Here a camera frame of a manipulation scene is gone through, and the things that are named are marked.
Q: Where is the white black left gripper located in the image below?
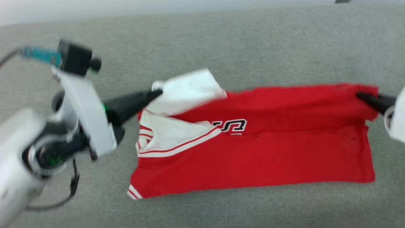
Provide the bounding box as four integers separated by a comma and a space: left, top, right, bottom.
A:
52, 68, 164, 159

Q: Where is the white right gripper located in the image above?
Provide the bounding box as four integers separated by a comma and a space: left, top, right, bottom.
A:
356, 85, 405, 143

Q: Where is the red Bulls basketball jersey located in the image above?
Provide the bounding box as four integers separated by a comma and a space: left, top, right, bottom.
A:
127, 68, 380, 200

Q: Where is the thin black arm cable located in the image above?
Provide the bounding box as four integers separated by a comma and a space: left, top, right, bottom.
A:
26, 158, 80, 212

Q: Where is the black cable with teal plug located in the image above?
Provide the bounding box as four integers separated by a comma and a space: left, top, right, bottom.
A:
0, 45, 63, 67

